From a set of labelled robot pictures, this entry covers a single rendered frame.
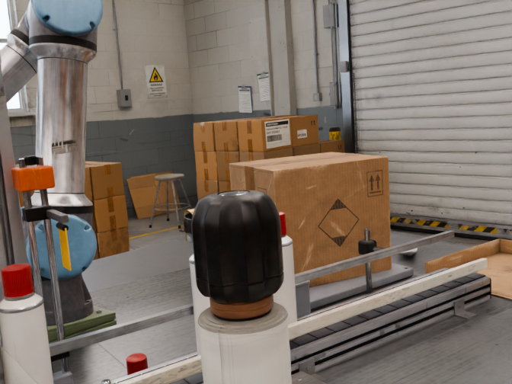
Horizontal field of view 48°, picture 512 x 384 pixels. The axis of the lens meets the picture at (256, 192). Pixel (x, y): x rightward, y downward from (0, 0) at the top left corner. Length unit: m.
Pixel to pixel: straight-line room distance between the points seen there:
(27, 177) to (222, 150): 4.06
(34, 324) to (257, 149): 3.86
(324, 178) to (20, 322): 0.74
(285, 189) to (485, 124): 3.97
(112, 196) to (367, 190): 3.33
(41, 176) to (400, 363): 0.62
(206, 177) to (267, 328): 4.50
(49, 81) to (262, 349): 0.69
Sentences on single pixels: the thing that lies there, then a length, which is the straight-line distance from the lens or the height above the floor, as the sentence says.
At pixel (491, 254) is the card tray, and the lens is 1.61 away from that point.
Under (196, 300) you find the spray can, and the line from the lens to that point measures 0.85.
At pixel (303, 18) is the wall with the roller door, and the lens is 6.34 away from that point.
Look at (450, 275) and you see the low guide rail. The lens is 1.18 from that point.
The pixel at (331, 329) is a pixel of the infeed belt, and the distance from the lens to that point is 0.99.
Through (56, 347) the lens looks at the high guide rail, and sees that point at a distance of 0.82.
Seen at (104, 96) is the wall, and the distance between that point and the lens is 7.04.
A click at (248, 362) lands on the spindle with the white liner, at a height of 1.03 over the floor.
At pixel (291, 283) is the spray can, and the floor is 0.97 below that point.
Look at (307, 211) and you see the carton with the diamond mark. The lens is 1.25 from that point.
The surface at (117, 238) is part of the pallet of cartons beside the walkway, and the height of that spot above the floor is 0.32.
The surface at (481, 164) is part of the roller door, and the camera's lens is 5.15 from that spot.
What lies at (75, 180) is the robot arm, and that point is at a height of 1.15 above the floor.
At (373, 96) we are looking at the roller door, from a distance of 5.61.
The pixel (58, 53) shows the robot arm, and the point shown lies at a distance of 1.07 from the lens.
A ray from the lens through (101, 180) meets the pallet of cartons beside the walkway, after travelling 4.43.
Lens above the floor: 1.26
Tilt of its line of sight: 9 degrees down
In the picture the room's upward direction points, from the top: 4 degrees counter-clockwise
